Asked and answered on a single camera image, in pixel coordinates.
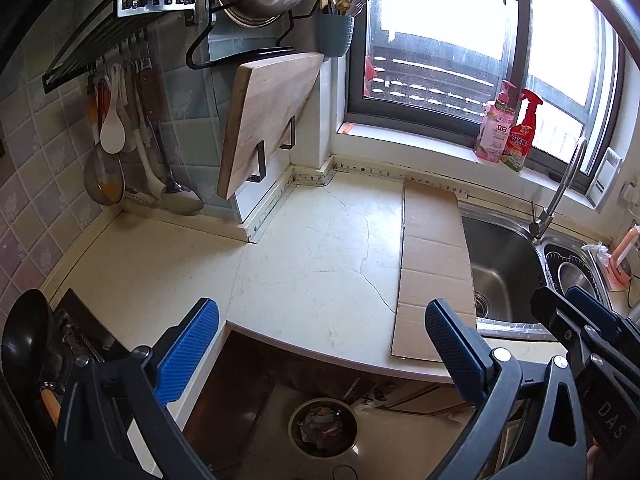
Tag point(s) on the white wall socket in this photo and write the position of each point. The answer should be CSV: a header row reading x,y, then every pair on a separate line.
x,y
631,192

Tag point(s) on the brown wooden cabinet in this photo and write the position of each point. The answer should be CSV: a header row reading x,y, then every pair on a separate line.
x,y
240,375

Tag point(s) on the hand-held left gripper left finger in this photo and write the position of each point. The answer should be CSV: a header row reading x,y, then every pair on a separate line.
x,y
187,350

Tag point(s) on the black wok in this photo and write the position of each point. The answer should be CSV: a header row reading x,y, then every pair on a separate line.
x,y
25,340

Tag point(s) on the round black waste bin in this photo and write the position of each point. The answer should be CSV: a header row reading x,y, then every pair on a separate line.
x,y
325,425

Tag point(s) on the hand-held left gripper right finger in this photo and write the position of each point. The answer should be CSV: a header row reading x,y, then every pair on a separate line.
x,y
457,350

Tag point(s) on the red spray bottle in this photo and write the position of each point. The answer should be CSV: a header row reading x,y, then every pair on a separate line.
x,y
520,135

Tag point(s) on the blue-grey utensil holder cup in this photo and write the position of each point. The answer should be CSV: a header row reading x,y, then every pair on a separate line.
x,y
335,35

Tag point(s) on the stainless steel sink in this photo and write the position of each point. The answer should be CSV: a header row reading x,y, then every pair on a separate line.
x,y
505,260

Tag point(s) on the black slatted wall shelf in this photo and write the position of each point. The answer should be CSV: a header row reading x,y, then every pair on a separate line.
x,y
95,45

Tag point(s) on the dark window frame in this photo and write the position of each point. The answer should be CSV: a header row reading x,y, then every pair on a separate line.
x,y
357,60

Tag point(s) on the white rice spoon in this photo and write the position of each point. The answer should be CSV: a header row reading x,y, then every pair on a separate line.
x,y
112,130

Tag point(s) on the red cloth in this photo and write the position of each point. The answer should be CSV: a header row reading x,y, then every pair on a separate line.
x,y
370,77

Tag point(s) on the steel bowl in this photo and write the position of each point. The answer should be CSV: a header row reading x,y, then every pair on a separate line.
x,y
575,275

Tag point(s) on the black drain basket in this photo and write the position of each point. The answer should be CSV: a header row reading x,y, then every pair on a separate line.
x,y
555,260

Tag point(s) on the pink plastic holder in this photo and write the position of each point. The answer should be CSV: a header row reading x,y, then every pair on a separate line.
x,y
622,260

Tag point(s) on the white plastic bag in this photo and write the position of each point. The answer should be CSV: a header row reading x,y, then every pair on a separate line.
x,y
595,252

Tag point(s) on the small orange item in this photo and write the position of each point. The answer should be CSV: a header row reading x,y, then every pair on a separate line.
x,y
346,128

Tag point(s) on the wooden cutting board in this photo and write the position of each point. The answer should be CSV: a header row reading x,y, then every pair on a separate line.
x,y
270,120

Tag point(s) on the steel gooseneck faucet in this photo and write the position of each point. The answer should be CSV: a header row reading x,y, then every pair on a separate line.
x,y
560,190

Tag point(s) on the white slotted spatula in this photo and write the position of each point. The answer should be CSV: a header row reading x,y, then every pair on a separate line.
x,y
150,180

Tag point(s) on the pink soap refill pouch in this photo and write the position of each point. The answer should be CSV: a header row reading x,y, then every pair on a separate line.
x,y
495,135

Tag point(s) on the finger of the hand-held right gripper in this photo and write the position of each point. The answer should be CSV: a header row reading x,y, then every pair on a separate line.
x,y
595,307
560,312

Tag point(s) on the flat brown cardboard sheet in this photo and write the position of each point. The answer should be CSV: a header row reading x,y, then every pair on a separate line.
x,y
435,260

